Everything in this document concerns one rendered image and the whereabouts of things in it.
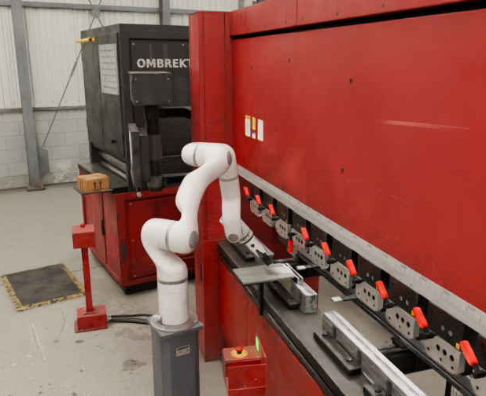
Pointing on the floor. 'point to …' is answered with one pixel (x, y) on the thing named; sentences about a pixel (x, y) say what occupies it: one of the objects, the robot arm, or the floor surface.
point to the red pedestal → (82, 233)
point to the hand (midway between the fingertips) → (266, 259)
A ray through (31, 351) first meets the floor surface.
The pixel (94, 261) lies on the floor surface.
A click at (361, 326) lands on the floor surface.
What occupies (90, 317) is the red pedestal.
